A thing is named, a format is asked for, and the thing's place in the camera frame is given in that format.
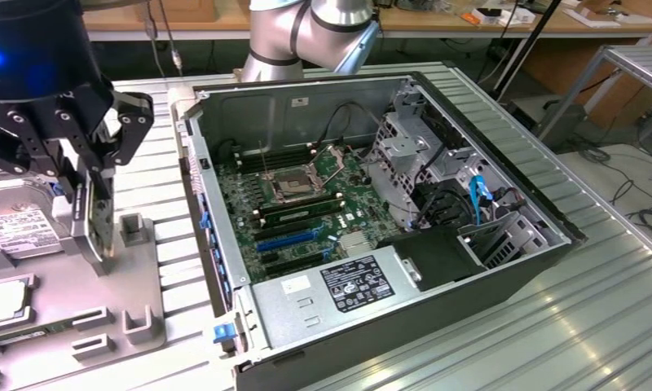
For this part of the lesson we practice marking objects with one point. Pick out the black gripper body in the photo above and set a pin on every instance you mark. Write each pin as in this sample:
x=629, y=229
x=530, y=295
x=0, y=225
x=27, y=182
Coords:
x=32, y=49

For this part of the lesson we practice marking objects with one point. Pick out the green graphics card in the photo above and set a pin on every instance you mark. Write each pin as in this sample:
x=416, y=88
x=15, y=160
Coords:
x=95, y=232

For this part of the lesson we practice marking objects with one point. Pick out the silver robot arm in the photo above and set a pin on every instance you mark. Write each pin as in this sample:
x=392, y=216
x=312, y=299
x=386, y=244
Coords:
x=283, y=32

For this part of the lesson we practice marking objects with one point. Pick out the silver hard disk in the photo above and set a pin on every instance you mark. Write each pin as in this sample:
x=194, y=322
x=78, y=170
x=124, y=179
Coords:
x=11, y=228

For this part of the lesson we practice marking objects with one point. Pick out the thin locking lever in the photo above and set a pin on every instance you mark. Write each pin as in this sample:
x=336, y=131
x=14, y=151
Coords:
x=264, y=163

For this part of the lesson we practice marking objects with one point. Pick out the black RAM slot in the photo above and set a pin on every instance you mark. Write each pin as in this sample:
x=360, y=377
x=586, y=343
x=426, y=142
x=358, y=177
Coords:
x=274, y=156
x=299, y=208
x=276, y=161
x=278, y=165
x=296, y=202
x=272, y=152
x=298, y=205

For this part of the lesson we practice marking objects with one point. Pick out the wooden desk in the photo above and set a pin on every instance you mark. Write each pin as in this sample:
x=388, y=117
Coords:
x=195, y=20

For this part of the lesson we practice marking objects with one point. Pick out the CPU socket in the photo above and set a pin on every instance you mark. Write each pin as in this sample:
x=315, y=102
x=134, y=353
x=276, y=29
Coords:
x=291, y=185

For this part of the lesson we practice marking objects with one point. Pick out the grey parts rack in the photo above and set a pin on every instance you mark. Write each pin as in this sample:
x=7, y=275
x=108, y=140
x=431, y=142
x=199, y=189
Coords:
x=60, y=293

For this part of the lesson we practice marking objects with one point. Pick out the silver CPU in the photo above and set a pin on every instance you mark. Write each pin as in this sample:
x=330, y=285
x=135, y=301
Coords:
x=0, y=301

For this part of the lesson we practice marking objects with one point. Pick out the metal socket cover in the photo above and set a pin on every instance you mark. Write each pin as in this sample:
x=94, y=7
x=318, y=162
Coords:
x=331, y=156

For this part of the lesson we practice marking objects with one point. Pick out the black expansion slot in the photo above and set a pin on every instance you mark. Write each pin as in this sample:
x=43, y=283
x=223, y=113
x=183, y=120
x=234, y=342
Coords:
x=296, y=269
x=292, y=257
x=280, y=233

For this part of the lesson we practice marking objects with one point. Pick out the installed RAM stick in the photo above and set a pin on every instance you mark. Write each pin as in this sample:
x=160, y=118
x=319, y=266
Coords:
x=304, y=212

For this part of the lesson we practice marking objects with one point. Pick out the blue expansion slot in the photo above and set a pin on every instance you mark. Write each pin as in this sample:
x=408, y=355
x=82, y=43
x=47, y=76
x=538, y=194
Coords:
x=283, y=241

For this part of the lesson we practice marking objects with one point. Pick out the green RAM stick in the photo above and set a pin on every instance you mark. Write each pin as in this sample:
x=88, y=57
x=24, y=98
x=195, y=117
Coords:
x=27, y=333

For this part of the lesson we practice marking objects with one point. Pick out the green motherboard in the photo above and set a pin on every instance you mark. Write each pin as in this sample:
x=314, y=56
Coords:
x=354, y=195

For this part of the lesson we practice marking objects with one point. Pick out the silver drive cage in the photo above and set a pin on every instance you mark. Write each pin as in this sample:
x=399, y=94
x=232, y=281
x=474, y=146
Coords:
x=402, y=163

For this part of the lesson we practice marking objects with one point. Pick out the silver chipset heatsink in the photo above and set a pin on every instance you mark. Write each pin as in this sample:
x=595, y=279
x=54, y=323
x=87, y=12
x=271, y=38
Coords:
x=354, y=245

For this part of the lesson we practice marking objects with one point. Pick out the silver power supply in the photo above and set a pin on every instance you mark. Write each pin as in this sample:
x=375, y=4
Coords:
x=288, y=309

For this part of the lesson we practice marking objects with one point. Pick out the blue case latch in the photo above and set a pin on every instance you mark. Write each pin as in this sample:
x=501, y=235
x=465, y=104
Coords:
x=223, y=332

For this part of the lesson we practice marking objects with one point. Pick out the black plastic shroud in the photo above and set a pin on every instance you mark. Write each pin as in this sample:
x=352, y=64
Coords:
x=435, y=256

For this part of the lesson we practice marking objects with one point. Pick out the orange white box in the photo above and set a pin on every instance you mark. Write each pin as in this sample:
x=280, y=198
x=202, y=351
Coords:
x=489, y=17

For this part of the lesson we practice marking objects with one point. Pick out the open black PC case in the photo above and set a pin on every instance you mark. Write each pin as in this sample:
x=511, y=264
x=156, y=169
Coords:
x=522, y=171

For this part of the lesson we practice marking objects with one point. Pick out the silver disk bay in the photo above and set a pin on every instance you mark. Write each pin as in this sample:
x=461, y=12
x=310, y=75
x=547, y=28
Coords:
x=501, y=244

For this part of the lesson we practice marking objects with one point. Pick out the black pole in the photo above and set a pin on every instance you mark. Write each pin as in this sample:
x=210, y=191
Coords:
x=525, y=40

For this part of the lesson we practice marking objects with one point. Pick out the black box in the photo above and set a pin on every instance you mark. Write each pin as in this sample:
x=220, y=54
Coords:
x=554, y=114

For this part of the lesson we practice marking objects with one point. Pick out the white papers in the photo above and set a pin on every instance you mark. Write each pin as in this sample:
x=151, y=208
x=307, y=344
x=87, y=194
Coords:
x=593, y=18

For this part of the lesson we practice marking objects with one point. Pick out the cardboard box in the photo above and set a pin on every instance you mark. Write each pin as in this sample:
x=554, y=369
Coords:
x=625, y=102

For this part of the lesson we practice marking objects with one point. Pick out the metal frame table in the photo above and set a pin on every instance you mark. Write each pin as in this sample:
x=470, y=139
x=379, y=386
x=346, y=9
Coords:
x=642, y=61

